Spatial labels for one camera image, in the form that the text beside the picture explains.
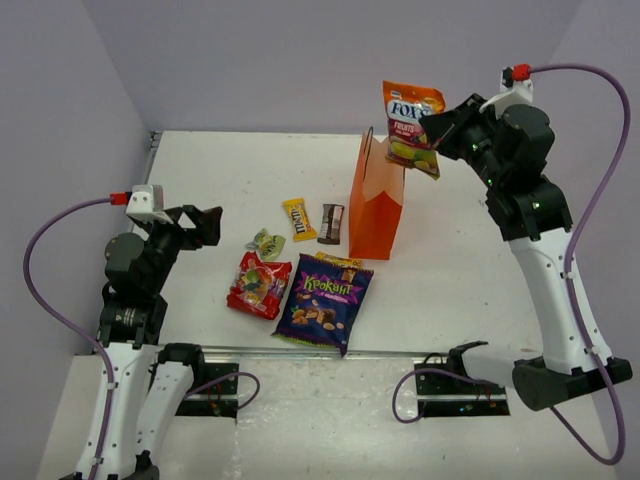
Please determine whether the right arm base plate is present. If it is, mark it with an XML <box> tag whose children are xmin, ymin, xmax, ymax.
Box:
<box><xmin>415</xmin><ymin>373</ymin><xmax>510</xmax><ymax>418</ymax></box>

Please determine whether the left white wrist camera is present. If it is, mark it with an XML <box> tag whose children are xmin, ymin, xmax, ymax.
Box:
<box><xmin>125</xmin><ymin>184</ymin><xmax>167</xmax><ymax>223</ymax></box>

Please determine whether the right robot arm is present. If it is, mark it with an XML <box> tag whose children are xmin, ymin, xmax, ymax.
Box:
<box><xmin>419</xmin><ymin>94</ymin><xmax>633</xmax><ymax>411</ymax></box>

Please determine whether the red gummy candy bag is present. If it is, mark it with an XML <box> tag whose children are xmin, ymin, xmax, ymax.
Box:
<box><xmin>226</xmin><ymin>252</ymin><xmax>292</xmax><ymax>320</ymax></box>

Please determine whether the orange Fox's candy bag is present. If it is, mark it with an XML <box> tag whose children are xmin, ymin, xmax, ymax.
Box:
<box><xmin>382</xmin><ymin>80</ymin><xmax>446</xmax><ymax>180</ymax></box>

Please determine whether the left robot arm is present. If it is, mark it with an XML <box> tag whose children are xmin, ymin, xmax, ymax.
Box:
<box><xmin>71</xmin><ymin>203</ymin><xmax>223</xmax><ymax>479</ymax></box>

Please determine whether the yellow M&M's small pack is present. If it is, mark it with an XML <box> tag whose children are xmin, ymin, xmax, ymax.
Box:
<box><xmin>282</xmin><ymin>198</ymin><xmax>317</xmax><ymax>242</ymax></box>

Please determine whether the purple Krokant candy bag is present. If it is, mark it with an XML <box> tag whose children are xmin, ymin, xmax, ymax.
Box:
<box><xmin>273</xmin><ymin>254</ymin><xmax>374</xmax><ymax>356</ymax></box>

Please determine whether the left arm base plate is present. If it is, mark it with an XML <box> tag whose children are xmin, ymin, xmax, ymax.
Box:
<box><xmin>176</xmin><ymin>362</ymin><xmax>239</xmax><ymax>419</ymax></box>

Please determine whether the green candy packet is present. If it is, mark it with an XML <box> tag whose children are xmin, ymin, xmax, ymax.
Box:
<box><xmin>245</xmin><ymin>228</ymin><xmax>286</xmax><ymax>262</ymax></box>

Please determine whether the brown chocolate bar wrapper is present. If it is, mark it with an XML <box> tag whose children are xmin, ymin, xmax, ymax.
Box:
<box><xmin>317</xmin><ymin>203</ymin><xmax>345</xmax><ymax>245</ymax></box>

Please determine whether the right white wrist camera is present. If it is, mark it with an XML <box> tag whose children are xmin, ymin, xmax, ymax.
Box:
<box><xmin>479</xmin><ymin>64</ymin><xmax>533</xmax><ymax>117</ymax></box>

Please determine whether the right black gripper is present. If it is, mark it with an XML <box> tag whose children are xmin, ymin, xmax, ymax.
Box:
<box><xmin>422</xmin><ymin>93</ymin><xmax>507</xmax><ymax>191</ymax></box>

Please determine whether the orange paper bag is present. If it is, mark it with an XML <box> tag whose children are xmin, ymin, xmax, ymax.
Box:
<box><xmin>348</xmin><ymin>127</ymin><xmax>405</xmax><ymax>260</ymax></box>

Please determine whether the yellow M&M's large pack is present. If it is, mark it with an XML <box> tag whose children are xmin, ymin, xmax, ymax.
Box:
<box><xmin>315</xmin><ymin>252</ymin><xmax>363</xmax><ymax>268</ymax></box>

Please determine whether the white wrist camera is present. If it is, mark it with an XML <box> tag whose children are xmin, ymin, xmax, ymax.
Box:
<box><xmin>125</xmin><ymin>184</ymin><xmax>167</xmax><ymax>223</ymax></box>
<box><xmin>479</xmin><ymin>64</ymin><xmax>533</xmax><ymax>117</ymax></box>

